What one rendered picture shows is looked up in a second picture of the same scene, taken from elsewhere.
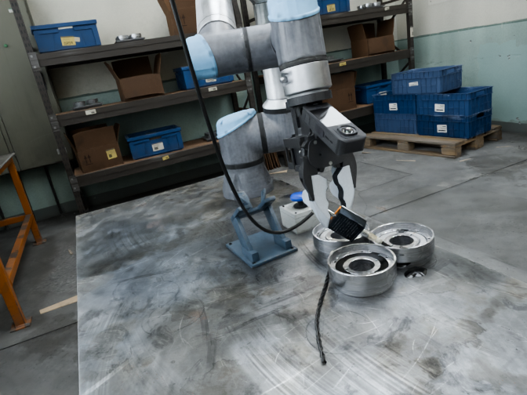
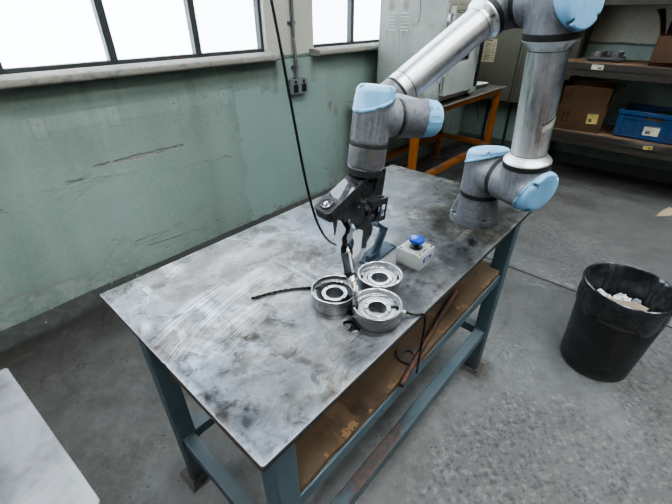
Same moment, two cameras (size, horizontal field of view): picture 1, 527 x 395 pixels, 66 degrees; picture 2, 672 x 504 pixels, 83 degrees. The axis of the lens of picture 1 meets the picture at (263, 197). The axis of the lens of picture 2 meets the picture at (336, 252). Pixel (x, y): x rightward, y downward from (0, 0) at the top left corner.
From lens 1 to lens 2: 81 cm
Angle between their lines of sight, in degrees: 58
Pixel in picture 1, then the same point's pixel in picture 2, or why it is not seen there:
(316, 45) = (360, 135)
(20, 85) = not seen: hidden behind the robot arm
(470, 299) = (320, 353)
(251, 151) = (475, 187)
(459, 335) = (279, 347)
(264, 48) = not seen: hidden behind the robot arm
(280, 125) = (502, 178)
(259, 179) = (471, 214)
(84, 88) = (624, 35)
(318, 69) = (356, 153)
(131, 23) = not seen: outside the picture
